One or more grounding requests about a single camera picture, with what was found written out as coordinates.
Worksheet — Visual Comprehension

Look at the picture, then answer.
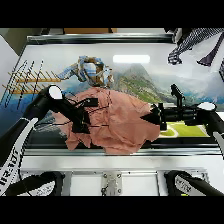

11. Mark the blue checked shirt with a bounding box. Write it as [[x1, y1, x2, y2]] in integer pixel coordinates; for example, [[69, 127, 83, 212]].
[[55, 55, 115, 89]]

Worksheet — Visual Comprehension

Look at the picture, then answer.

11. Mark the pink garment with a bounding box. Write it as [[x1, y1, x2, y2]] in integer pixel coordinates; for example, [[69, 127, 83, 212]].
[[49, 86, 162, 155]]

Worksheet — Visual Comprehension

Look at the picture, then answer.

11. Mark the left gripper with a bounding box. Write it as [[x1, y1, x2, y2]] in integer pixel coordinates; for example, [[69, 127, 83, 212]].
[[70, 111, 92, 135]]

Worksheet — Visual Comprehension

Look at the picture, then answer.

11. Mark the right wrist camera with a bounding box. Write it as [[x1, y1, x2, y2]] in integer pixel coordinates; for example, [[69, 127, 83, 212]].
[[170, 83, 187, 105]]

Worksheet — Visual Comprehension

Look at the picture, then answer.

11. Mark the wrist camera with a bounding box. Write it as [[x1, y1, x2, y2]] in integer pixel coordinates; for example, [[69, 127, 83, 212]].
[[79, 96, 100, 109], [170, 83, 187, 105]]

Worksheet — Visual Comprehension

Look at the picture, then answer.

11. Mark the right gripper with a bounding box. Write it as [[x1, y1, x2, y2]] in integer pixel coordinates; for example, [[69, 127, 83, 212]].
[[150, 102, 168, 131]]

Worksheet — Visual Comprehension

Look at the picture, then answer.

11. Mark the white garment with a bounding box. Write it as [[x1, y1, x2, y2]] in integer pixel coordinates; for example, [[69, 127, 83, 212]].
[[188, 31, 224, 73]]

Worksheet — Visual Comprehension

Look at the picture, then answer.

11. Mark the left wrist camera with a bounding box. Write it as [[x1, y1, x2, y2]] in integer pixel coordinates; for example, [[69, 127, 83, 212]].
[[79, 96, 100, 109]]

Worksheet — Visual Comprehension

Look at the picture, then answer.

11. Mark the silver frame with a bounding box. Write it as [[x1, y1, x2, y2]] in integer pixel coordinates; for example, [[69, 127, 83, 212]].
[[20, 33, 224, 197]]

